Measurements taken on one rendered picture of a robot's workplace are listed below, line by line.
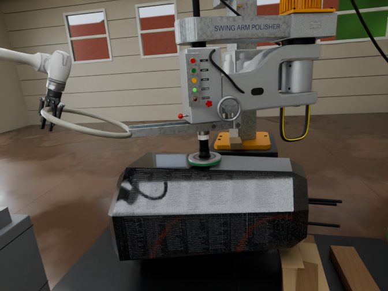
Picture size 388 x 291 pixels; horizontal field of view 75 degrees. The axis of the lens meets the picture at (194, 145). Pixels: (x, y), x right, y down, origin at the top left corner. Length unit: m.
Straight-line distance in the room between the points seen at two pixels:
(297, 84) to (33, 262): 1.77
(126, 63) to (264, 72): 6.95
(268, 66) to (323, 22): 0.41
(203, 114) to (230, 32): 0.47
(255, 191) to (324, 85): 6.69
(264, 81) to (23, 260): 1.57
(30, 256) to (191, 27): 1.41
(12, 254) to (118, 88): 7.34
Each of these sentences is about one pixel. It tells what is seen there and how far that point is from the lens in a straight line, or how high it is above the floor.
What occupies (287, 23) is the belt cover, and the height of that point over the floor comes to 1.64.
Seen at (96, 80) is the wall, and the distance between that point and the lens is 8.80.
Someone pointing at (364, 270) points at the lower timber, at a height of 0.11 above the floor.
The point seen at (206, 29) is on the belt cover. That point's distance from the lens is 1.50.
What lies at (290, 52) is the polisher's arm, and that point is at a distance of 1.72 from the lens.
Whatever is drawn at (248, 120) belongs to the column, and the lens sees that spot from 2.34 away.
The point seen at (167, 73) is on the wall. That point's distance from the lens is 7.91.
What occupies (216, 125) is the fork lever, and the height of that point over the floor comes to 1.09.
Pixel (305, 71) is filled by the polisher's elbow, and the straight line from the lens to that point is 1.79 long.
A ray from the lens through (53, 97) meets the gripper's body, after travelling 1.61.
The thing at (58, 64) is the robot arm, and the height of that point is 1.49.
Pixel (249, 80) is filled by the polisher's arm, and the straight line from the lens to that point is 1.58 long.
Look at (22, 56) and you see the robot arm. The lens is 1.68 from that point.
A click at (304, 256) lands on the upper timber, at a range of 1.93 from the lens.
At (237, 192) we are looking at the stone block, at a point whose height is 0.72.
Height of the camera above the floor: 1.42
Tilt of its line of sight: 16 degrees down
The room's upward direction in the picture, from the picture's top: 4 degrees counter-clockwise
